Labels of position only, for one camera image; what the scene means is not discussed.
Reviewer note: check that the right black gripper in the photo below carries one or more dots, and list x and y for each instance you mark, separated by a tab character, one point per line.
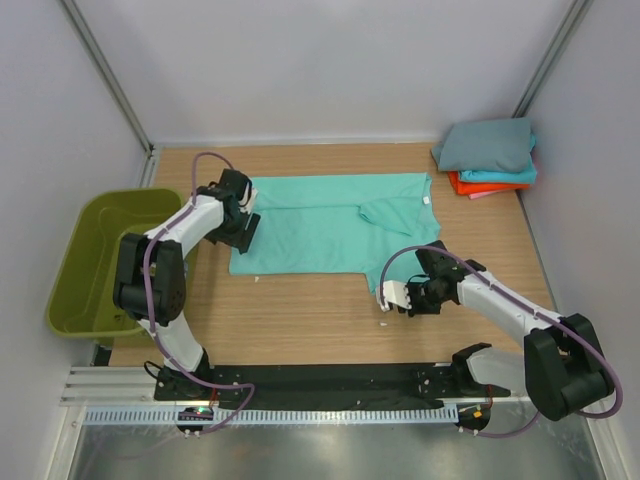
413	298

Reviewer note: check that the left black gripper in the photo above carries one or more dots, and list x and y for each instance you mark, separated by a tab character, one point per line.
245	232

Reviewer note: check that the teal green t shirt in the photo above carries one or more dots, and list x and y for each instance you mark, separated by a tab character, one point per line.
355	224

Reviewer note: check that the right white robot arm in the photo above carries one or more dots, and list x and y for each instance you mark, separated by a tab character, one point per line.
562	369

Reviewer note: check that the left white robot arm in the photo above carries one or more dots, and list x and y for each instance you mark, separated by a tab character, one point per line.
151	277

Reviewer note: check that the folded pink t shirt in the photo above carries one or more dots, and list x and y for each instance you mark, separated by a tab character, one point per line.
536	165

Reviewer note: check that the folded orange t shirt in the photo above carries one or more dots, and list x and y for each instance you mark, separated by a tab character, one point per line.
467	188

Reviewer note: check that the folded grey t shirt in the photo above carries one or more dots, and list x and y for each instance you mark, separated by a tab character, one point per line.
464	143

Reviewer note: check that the olive green plastic basket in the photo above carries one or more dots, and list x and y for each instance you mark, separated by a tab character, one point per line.
81	304

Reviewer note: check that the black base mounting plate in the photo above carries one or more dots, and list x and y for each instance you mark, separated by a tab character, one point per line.
343	387

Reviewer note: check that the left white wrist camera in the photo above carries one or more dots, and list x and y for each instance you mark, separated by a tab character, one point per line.
247	203

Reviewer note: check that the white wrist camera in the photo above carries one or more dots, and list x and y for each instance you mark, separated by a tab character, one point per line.
393	294
247	203

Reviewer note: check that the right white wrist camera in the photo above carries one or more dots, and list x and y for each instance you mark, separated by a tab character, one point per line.
393	294

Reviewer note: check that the perforated metal cable tray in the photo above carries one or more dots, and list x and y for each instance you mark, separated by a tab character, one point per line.
198	416

